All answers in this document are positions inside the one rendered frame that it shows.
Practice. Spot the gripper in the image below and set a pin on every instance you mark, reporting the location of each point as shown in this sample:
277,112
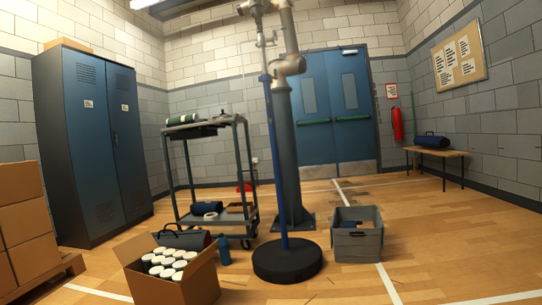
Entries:
258,23

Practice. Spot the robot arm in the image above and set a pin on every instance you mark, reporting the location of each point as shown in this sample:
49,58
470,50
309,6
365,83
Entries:
288,29

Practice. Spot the silver net winder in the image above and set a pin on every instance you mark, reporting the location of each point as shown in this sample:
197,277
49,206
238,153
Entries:
267,40

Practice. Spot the blue cam lever clamp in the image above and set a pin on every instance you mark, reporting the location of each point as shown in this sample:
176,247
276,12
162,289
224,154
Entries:
265,78

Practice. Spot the black net-hook cap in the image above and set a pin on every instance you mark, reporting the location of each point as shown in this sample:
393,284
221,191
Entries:
222,114

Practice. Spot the green white rolled net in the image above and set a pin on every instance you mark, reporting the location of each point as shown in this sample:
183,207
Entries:
181,119

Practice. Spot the black tray under trolley top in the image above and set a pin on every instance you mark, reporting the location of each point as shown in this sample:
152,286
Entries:
192,133

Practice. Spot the white-capped shuttle tube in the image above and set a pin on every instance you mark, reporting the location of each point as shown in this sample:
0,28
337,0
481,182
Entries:
168,262
156,271
147,258
169,252
179,265
158,259
159,250
167,274
178,276
190,256
179,254

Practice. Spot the open cardboard box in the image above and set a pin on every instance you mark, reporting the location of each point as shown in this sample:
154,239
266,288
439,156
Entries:
186,284

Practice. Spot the ceiling light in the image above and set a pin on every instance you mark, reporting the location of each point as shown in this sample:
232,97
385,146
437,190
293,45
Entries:
142,3

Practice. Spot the blue double door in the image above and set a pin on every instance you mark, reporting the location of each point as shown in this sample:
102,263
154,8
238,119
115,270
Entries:
334,114

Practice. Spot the green metal trolley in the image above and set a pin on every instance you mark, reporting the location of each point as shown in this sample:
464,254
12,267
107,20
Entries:
241,169

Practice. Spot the red fire extinguisher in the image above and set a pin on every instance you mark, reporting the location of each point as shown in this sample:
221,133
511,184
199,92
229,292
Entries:
397,125

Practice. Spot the green pole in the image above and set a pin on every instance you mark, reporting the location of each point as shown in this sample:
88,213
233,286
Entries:
413,114

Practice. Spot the flat brown box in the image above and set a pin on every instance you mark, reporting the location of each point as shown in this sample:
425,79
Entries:
238,207

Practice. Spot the flat cardboard box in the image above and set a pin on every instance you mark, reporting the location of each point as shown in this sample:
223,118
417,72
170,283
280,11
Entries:
68,43

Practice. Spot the dark blue rolled bag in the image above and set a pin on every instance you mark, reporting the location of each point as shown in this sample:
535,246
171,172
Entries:
206,207

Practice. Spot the white tape roll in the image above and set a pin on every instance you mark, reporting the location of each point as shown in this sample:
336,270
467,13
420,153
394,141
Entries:
210,216

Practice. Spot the cork notice board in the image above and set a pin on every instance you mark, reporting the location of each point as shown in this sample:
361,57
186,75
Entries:
459,55

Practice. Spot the blue metal locker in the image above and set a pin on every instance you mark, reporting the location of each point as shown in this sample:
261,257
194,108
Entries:
89,148

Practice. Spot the dark blue barrel bag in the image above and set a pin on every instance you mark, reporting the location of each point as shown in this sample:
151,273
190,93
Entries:
432,141

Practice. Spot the wooden bench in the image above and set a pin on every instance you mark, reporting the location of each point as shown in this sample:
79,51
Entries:
436,151

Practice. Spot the dark blue item in crate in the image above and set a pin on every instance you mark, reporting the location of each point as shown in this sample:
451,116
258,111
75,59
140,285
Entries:
349,224

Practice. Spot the dark grey duffel bag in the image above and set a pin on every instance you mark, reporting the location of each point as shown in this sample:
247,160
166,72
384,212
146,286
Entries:
186,240

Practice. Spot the blue bottle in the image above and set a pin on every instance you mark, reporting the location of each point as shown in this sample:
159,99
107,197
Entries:
224,252

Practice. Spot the grey plastic crate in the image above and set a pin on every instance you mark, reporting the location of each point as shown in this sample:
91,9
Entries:
357,243

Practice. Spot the large cardboard box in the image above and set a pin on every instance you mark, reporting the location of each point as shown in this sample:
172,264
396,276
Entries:
25,222
36,262
6,277
19,182

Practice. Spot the wooden pallet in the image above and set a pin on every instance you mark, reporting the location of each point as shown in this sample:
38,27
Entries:
70,264

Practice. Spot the silver inner post tube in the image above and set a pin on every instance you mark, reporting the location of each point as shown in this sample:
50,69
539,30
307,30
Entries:
264,59

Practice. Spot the blue badminton post tube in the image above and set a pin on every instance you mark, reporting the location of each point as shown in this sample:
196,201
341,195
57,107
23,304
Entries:
274,161

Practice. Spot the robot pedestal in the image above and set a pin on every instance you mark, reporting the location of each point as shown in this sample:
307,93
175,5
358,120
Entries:
283,161

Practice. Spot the red white wall sign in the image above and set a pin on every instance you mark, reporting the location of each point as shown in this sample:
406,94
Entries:
391,91

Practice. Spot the black round post base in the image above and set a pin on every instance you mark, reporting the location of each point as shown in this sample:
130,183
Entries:
287,262

